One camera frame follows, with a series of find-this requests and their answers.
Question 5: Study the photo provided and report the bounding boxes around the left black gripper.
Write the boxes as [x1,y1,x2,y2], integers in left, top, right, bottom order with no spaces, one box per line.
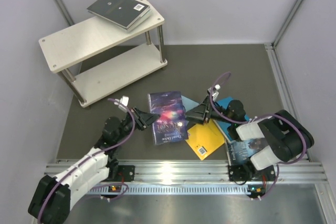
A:
[114,105,160,143]

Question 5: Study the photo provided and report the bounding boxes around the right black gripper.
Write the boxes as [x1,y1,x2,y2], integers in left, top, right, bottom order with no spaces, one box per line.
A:
[185,95,234,125]

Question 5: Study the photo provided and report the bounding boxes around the light blue cat book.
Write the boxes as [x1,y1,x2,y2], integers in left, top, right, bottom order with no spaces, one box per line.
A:
[181,95,199,112]

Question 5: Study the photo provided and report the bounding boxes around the purple Robinson Crusoe book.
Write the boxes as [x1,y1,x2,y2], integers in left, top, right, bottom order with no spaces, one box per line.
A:
[148,91,188,145]

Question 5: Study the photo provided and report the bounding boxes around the blue paperback book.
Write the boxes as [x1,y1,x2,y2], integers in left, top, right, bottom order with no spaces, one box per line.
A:
[212,97,248,143]

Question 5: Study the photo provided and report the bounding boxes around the pale green book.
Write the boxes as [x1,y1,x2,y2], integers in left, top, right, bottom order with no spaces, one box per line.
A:
[117,0,152,31]

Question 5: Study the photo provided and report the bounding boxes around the black shiny book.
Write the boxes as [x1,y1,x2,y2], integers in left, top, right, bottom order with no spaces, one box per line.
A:
[87,0,151,31]

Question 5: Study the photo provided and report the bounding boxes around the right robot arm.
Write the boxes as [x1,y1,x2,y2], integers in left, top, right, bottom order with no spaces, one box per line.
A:
[185,97,314,180]

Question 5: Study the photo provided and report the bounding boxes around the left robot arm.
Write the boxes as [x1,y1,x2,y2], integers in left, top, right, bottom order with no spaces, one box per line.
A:
[28,108,160,223]

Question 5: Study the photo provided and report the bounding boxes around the yellow book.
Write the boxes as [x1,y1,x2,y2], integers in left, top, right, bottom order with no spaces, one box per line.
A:
[186,120,225,161]

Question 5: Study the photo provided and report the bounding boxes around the dark blue castle book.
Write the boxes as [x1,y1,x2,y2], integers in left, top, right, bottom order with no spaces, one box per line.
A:
[226,138,268,166]

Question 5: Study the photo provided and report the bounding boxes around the white two-tier shelf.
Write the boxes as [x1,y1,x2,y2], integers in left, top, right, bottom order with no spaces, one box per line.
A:
[39,0,167,108]

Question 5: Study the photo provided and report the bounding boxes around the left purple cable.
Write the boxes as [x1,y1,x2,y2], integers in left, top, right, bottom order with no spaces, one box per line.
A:
[36,98,136,222]

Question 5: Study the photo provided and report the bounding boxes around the purple cable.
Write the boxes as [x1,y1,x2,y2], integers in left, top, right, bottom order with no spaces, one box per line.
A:
[211,71,308,201]
[36,98,136,222]

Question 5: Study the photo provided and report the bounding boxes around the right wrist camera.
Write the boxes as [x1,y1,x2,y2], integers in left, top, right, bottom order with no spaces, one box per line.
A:
[207,84,221,102]

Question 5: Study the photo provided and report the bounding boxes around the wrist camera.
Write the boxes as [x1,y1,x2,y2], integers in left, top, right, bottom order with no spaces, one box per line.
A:
[114,95,129,113]
[207,84,221,102]

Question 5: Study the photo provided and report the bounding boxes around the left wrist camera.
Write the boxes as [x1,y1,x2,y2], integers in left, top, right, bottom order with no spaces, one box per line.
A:
[114,95,129,113]

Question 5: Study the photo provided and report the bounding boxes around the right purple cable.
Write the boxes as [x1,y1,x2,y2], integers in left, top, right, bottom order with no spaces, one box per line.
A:
[211,71,308,201]

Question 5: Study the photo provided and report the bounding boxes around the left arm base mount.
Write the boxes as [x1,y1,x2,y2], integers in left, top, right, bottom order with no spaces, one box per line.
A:
[104,165,135,182]

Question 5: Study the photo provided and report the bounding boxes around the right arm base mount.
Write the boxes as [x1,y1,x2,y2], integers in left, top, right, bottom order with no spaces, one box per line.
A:
[228,161,276,185]

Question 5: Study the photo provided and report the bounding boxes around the slotted cable duct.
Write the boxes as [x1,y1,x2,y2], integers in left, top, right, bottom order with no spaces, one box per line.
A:
[87,184,251,195]

